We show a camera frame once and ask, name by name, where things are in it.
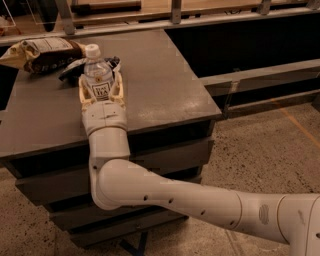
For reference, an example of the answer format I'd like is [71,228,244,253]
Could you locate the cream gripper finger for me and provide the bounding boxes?
[78,74,96,110]
[109,72,125,108]

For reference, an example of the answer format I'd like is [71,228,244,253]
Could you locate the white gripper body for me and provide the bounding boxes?
[82,101,128,136]

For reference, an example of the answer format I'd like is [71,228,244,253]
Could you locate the clear plastic water bottle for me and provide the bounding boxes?
[84,44,114,101]

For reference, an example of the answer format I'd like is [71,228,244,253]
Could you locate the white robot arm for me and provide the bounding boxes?
[79,75,320,256]

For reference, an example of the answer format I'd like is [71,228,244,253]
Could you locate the dark blue snack bag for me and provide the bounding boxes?
[59,56,121,81]

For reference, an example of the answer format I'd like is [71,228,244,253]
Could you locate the grey drawer cabinet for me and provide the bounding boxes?
[0,31,220,235]

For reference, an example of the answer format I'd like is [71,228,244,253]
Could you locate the brown and cream snack bag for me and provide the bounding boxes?
[0,37,85,74]

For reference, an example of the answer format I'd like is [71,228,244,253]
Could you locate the dark wooden bar on shelf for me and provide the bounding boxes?
[70,0,142,15]

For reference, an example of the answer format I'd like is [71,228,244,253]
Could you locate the top grey drawer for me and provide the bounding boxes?
[15,138,213,208]

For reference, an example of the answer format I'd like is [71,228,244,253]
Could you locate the grey drawer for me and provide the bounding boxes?
[15,138,213,208]
[49,175,203,232]
[70,209,186,247]

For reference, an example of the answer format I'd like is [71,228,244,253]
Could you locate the middle grey drawer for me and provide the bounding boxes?
[49,175,203,232]

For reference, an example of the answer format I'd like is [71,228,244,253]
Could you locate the bottom grey drawer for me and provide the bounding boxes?
[70,209,186,247]

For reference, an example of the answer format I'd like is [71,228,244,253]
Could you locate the grey metal shelf frame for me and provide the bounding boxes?
[1,0,320,109]

